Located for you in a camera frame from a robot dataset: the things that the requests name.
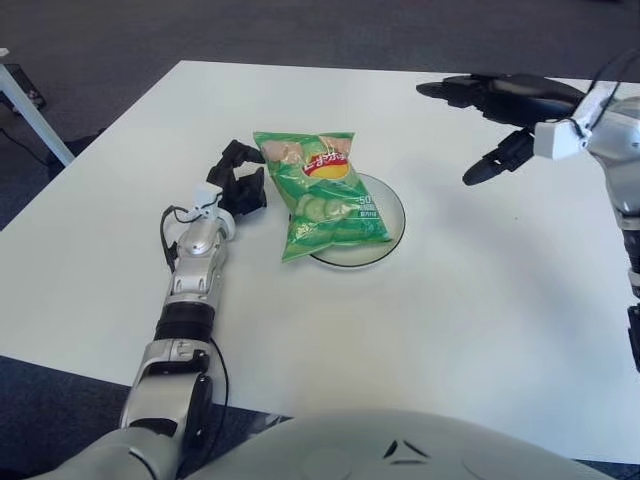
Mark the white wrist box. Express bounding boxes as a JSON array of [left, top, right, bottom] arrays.
[[192, 183, 222, 215], [533, 81, 621, 161]]

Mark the white plate with black rim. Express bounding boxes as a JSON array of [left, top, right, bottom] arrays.
[[288, 172, 407, 272]]

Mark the green potato chips bag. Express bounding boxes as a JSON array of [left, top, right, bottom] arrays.
[[252, 129, 393, 264]]

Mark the grey robot torso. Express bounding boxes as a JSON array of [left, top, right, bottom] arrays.
[[0, 407, 640, 480]]

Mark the white table leg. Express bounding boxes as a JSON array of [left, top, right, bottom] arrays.
[[0, 47, 76, 167]]

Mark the black object on floor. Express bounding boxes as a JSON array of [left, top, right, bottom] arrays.
[[7, 63, 49, 109]]

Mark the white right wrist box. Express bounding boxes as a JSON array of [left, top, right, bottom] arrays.
[[533, 81, 621, 161]]

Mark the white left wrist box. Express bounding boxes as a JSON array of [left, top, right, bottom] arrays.
[[192, 183, 222, 215]]

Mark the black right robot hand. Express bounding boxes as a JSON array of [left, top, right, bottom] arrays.
[[415, 72, 591, 188]]

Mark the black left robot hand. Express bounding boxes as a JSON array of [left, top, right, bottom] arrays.
[[205, 139, 269, 217]]

